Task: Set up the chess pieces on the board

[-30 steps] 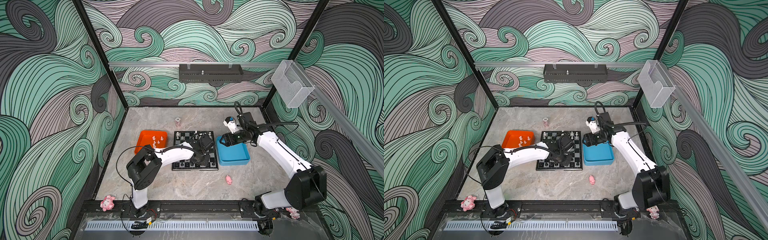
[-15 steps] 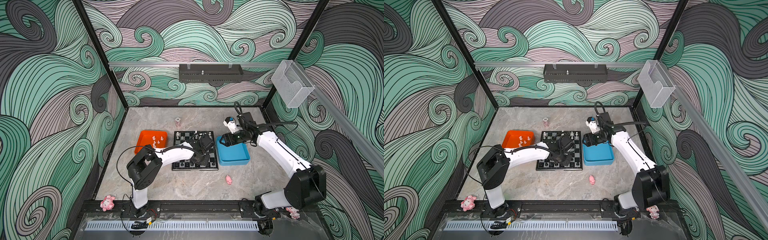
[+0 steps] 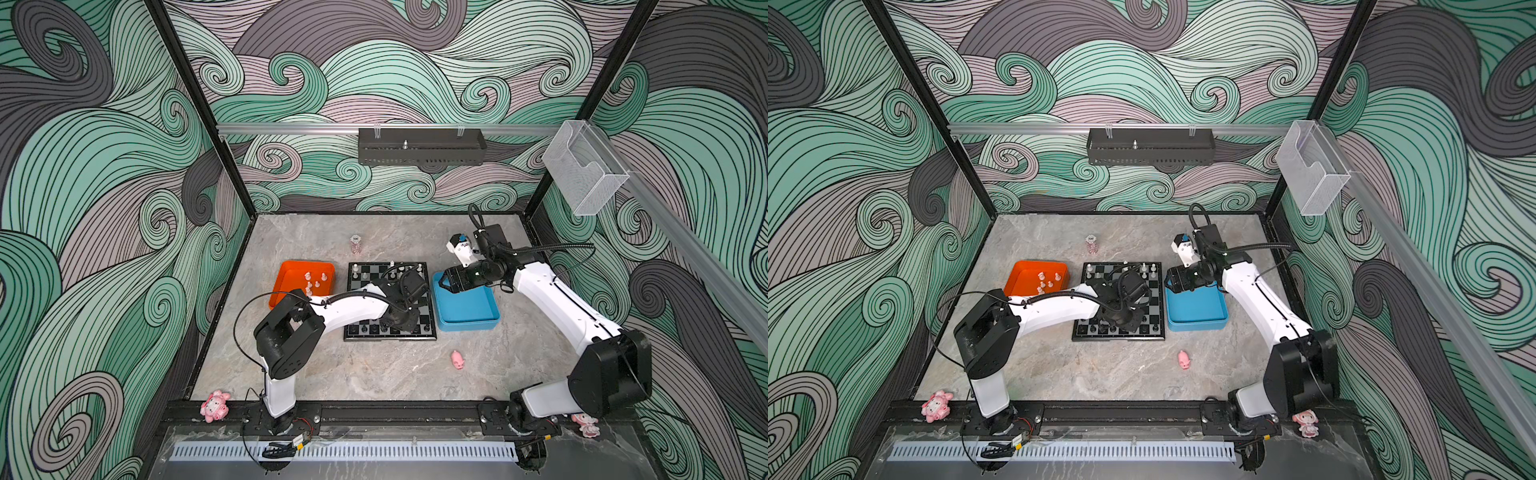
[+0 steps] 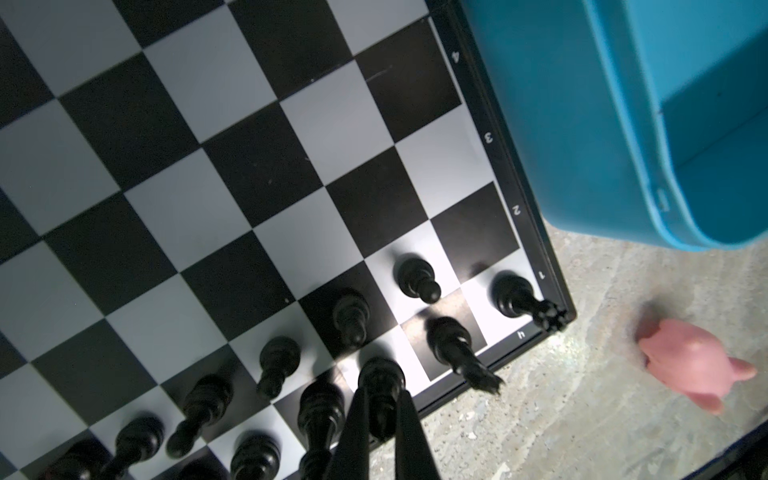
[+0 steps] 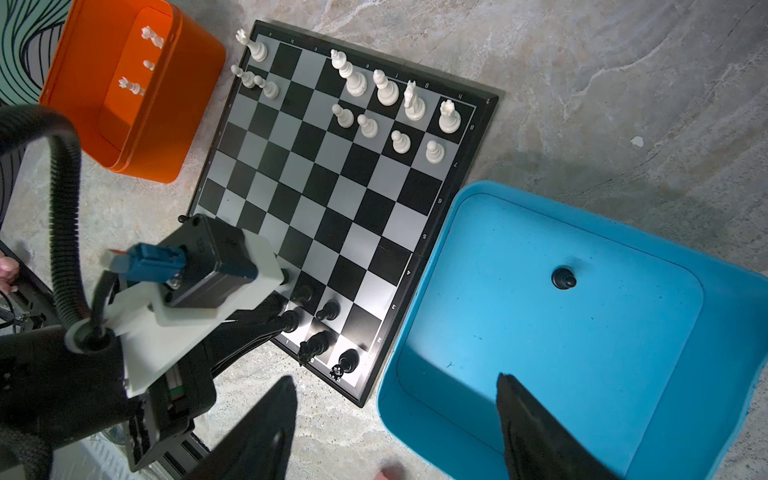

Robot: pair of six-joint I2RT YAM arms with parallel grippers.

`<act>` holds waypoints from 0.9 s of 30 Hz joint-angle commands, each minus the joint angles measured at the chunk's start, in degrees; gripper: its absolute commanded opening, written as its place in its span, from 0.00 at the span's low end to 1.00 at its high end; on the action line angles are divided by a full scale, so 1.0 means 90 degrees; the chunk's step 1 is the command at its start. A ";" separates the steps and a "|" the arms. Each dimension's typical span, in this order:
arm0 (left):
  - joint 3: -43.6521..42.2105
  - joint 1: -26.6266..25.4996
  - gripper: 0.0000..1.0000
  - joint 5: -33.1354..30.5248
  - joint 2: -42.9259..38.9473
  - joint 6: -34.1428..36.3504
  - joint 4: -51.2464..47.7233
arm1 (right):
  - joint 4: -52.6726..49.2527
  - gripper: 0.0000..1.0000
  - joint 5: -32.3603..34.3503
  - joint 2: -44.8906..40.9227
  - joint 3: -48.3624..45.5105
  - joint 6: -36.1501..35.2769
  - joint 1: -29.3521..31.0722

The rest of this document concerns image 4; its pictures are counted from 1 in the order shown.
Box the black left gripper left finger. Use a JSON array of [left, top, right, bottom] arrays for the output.
[[324, 386, 370, 480]]

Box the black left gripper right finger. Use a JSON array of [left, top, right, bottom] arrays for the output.
[[395, 390, 441, 480]]

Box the black bishop chess piece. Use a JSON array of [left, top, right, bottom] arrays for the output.
[[358, 357, 406, 443]]

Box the black knight near corner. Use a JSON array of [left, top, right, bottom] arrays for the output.
[[426, 317, 504, 395]]

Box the black rook near corner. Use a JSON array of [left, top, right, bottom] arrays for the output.
[[491, 272, 569, 334]]

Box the black and silver chessboard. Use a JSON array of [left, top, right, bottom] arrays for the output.
[[1, 1, 575, 479]]

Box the small pink pig toy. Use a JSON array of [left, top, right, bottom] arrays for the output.
[[638, 318, 757, 415]]

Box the blue plastic tray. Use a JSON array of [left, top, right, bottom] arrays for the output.
[[463, 1, 767, 251]]

